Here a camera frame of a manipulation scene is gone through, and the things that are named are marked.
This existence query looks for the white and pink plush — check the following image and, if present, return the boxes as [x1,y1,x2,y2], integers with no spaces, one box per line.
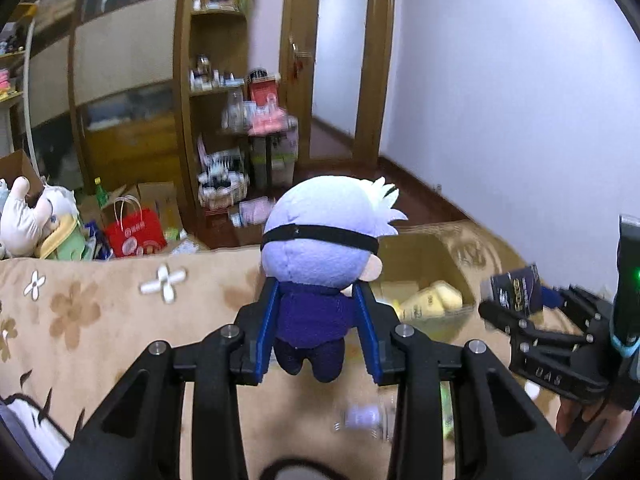
[0,176,53,260]

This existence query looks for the yellow bottle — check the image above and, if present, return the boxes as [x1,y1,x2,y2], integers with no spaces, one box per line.
[395,280,463,321]

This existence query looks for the flat cardboard boxes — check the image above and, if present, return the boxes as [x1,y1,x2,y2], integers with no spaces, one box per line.
[80,180,187,252]

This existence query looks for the small black box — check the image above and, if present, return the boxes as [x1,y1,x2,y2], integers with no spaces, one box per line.
[480,262,543,318]

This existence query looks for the white plush in green clothes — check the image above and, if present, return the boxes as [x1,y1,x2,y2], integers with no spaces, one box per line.
[35,185,90,261]

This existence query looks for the clear plastic storage box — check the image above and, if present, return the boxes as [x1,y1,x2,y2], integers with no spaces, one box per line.
[250,125,301,193]

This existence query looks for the clear plastic jar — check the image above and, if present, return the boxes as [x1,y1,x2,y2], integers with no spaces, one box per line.
[222,87,248,133]

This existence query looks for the wooden door with glass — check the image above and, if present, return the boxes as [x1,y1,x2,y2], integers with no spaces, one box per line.
[280,0,396,171]

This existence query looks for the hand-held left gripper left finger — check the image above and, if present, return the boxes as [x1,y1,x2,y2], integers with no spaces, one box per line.
[52,276,281,480]

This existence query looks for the wooden wardrobe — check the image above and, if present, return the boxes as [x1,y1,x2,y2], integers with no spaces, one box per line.
[20,0,201,241]

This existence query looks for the brown cardboard box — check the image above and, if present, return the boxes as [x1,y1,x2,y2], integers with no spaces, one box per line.
[0,150,46,201]

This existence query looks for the red box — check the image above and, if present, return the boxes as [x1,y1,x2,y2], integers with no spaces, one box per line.
[248,79,280,108]

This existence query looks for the red paper bag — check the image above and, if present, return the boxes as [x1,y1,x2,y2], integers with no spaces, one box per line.
[104,196,168,258]

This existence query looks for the person's right hand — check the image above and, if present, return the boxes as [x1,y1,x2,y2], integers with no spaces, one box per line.
[555,399,628,458]

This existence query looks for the white bed sheet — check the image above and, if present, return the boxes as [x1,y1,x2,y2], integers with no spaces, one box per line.
[0,394,71,471]

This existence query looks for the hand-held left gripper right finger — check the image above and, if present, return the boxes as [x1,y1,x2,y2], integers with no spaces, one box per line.
[352,280,583,480]

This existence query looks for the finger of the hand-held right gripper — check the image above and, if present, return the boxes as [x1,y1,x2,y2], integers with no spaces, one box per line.
[477,300,591,357]
[540,282,616,332]

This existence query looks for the basket of socks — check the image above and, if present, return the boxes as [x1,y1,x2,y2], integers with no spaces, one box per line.
[197,147,251,211]

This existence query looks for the white-haired blindfolded plush doll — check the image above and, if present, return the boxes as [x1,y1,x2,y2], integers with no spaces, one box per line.
[260,175,408,383]

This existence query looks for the brown flower blanket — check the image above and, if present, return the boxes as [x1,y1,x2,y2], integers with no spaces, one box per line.
[0,220,616,480]

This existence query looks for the wooden corner shelf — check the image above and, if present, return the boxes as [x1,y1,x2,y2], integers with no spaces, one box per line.
[175,0,261,241]

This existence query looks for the pink packets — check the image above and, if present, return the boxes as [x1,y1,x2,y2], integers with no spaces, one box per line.
[247,102,290,136]

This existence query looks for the red door ornament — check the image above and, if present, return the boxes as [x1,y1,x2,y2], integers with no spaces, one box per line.
[290,35,307,82]

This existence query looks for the green tissue pack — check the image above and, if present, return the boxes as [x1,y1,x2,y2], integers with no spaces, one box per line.
[439,382,457,438]

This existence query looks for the yellow figurine shelf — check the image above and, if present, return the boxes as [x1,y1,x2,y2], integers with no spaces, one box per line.
[0,2,42,176]

